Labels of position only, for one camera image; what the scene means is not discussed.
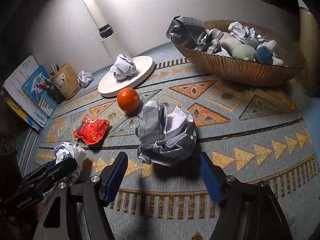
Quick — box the red snack packet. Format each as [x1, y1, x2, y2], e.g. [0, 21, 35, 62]
[73, 115, 110, 145]

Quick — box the white paper ball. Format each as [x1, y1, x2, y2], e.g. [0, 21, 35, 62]
[110, 53, 136, 81]
[78, 70, 93, 88]

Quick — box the orange tangerine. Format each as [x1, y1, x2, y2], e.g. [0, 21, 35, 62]
[117, 88, 140, 113]

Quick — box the blue white plush toy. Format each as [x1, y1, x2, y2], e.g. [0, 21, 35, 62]
[255, 40, 284, 66]

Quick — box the tricolour plush dango toy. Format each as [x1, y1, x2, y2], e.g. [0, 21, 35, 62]
[220, 32, 256, 62]

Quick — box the plaid fabric bow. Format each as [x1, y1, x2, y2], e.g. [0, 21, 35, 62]
[195, 28, 224, 54]

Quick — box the person's left hand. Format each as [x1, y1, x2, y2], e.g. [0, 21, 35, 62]
[36, 186, 55, 222]

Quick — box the yellow book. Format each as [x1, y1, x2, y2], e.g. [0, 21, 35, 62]
[6, 98, 42, 133]

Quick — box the patterned blue table mat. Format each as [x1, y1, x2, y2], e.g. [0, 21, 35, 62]
[27, 44, 319, 239]

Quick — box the black mesh pen holder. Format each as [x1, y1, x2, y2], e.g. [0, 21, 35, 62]
[47, 84, 65, 104]

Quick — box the blue workbook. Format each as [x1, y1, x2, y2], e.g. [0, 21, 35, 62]
[22, 65, 57, 117]

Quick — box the white paper booklet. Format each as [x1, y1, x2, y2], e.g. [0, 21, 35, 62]
[3, 55, 48, 128]

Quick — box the bamboo pen holder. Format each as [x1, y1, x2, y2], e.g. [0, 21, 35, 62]
[50, 63, 81, 100]

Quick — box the amber ribbed glass bowl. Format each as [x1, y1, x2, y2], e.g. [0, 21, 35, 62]
[176, 21, 306, 87]

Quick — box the crumpled paper pile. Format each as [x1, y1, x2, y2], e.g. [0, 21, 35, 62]
[228, 21, 268, 49]

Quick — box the gold thermos bottle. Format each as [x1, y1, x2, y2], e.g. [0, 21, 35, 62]
[296, 0, 319, 97]

